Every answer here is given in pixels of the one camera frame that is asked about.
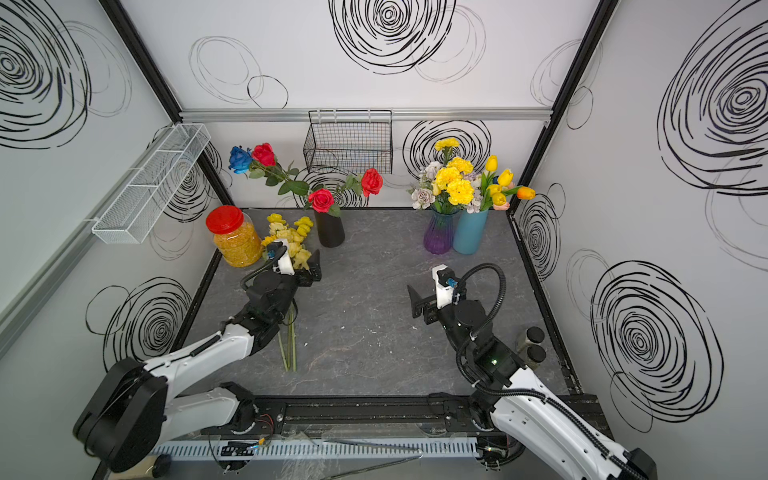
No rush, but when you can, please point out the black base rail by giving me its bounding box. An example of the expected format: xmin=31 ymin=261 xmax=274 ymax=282
xmin=254 ymin=393 xmax=479 ymax=434

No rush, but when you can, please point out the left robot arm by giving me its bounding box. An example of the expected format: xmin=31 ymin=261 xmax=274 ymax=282
xmin=73 ymin=243 xmax=322 ymax=473

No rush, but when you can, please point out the black vase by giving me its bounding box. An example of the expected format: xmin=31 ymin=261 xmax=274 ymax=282
xmin=315 ymin=205 xmax=345 ymax=248

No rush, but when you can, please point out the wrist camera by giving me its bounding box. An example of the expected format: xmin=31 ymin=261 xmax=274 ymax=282
xmin=266 ymin=239 xmax=295 ymax=276
xmin=432 ymin=264 xmax=459 ymax=310

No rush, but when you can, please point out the white wire shelf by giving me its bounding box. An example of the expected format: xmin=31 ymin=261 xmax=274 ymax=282
xmin=92 ymin=123 xmax=212 ymax=244

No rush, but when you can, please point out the teal ceramic vase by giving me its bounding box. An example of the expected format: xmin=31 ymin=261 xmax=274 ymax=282
xmin=453 ymin=211 xmax=488 ymax=255

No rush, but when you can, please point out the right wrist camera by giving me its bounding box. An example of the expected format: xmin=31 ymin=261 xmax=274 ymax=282
xmin=432 ymin=264 xmax=459 ymax=310

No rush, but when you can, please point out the yellow tulip bouquet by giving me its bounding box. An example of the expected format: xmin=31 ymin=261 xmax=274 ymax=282
xmin=479 ymin=155 xmax=537 ymax=212

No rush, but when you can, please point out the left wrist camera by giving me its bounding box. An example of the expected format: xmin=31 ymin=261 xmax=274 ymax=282
xmin=266 ymin=239 xmax=295 ymax=276

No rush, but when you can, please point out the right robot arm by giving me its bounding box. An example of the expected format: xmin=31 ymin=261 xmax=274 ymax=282
xmin=408 ymin=285 xmax=658 ymax=479

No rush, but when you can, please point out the spice jar back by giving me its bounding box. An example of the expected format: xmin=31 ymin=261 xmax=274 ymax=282
xmin=516 ymin=326 xmax=546 ymax=352

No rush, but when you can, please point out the yellow rose stem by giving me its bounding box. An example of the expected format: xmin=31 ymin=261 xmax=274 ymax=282
xmin=262 ymin=217 xmax=314 ymax=270

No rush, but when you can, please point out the yellow carnation bouquet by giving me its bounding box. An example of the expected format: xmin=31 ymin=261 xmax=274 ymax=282
xmin=410 ymin=137 xmax=475 ymax=215

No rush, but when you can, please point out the red rose top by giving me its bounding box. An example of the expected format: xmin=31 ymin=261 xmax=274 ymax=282
xmin=247 ymin=143 xmax=384 ymax=198

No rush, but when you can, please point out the red rose low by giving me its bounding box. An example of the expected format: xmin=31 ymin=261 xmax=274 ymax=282
xmin=307 ymin=188 xmax=341 ymax=218

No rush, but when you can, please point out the sunflower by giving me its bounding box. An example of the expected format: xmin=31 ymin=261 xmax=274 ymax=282
xmin=261 ymin=235 xmax=278 ymax=247

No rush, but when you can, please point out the white cable duct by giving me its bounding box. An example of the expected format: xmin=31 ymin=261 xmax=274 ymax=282
xmin=151 ymin=437 xmax=480 ymax=462

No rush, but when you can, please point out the spice jar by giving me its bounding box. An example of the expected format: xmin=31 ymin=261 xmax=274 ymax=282
xmin=523 ymin=344 xmax=547 ymax=370
xmin=516 ymin=326 xmax=546 ymax=352

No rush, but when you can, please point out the black wire basket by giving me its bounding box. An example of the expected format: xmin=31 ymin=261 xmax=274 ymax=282
xmin=302 ymin=109 xmax=394 ymax=174

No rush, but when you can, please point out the purple glass vase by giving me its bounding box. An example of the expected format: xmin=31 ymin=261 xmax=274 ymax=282
xmin=423 ymin=208 xmax=458 ymax=255

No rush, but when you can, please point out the spice jar front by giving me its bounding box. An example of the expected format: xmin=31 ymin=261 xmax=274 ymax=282
xmin=523 ymin=344 xmax=547 ymax=370

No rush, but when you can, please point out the red lid plastic jar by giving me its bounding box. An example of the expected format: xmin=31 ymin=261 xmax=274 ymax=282
xmin=205 ymin=205 xmax=262 ymax=268

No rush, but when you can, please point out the blue rose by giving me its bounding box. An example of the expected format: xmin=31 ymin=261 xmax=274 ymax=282
xmin=229 ymin=146 xmax=252 ymax=175

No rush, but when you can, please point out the yellow poppy stem large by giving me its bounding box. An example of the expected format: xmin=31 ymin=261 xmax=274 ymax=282
xmin=288 ymin=216 xmax=314 ymax=372

